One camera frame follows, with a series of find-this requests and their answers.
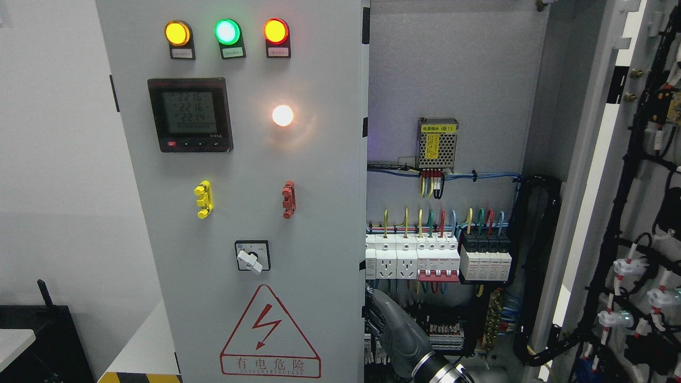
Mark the grey black robot hand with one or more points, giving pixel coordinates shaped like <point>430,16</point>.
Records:
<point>403,340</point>

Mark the grey cabinet door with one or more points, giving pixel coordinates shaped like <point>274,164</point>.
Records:
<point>626,275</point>
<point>315,255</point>

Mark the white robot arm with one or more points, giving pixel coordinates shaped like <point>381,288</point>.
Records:
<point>435,367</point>

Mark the black relay terminal row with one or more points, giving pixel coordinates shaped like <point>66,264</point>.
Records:
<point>444,329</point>

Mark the white socket breaker row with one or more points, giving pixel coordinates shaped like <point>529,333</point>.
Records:
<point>427,259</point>

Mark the black white surge protector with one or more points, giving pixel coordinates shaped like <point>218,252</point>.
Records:
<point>485,257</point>

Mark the red electric hazard warning sticker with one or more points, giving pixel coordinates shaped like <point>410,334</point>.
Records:
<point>267,342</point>

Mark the red terminal connector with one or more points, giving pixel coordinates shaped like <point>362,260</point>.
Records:
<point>289,199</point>

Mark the metal mesh power supply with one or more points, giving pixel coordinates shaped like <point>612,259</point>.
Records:
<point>437,143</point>

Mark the grey electrical cabinet body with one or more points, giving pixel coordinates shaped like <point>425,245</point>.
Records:
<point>527,82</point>

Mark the yellow terminal connector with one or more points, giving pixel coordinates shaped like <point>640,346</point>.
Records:
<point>204,199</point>

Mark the white glowing indicator light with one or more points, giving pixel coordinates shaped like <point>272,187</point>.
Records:
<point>283,115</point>

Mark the black digital power meter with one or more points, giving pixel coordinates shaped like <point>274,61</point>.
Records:
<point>191,114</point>

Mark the red indicator light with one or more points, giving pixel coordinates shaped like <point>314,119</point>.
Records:
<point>277,38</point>

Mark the black box with antenna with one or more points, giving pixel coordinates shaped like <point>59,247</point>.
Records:
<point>57,354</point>

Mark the green indicator light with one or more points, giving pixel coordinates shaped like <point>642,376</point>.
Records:
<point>230,39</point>

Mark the yellow indicator light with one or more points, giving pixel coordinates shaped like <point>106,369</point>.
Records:
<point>180,39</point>

